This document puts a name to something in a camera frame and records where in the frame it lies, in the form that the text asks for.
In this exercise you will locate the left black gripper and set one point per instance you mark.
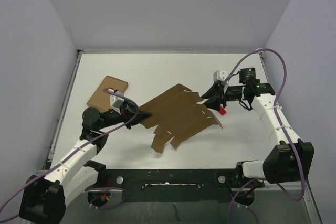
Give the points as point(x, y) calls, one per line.
point(140, 116)

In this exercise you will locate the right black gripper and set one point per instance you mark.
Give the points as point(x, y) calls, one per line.
point(214, 93)

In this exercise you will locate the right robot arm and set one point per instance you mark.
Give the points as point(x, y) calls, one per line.
point(290, 160)

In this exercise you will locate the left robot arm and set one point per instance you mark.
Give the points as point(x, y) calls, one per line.
point(46, 197)

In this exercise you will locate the red rectangular block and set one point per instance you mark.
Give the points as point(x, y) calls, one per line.
point(222, 111)

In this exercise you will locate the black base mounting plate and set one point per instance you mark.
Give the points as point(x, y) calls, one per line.
point(169, 185)

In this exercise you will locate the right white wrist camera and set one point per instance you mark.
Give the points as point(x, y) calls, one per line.
point(220, 77)

